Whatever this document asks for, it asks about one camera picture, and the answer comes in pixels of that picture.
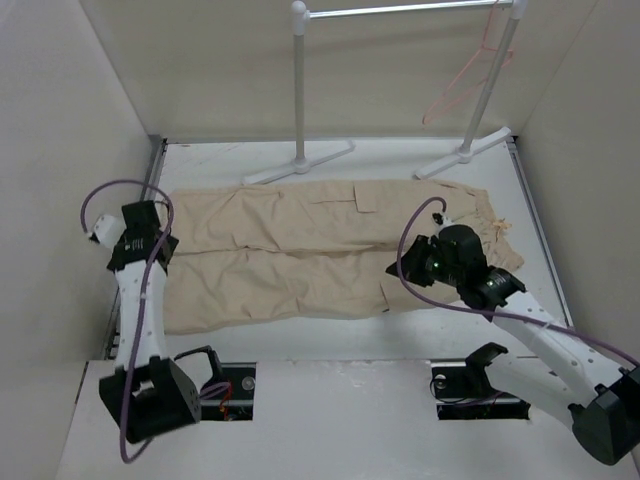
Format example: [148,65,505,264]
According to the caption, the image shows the pink wire hanger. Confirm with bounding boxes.
[421,1,510,130]

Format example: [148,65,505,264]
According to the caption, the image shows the aluminium left table rail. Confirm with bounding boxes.
[101,135,167,360]

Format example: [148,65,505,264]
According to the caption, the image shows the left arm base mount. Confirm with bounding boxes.
[200,363,257,422]

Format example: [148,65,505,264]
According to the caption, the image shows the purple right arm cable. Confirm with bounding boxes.
[395,196,640,371]

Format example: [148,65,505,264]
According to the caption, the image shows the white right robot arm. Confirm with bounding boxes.
[386,222,639,465]

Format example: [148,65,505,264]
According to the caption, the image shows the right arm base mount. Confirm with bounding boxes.
[429,360,531,421]

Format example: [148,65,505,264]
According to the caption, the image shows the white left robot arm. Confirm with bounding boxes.
[99,200,230,445]

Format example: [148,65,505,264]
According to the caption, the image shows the aluminium right table rail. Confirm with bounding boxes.
[506,137,574,327]

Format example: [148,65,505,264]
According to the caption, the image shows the white clothes rack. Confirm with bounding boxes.
[242,1,527,185]

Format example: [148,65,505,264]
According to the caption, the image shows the beige cargo trousers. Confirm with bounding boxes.
[164,180,524,335]

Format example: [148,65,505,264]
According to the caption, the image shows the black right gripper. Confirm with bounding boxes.
[385,235,464,288]

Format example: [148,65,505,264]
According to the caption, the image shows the aluminium table rail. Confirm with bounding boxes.
[101,135,167,360]
[506,137,574,327]

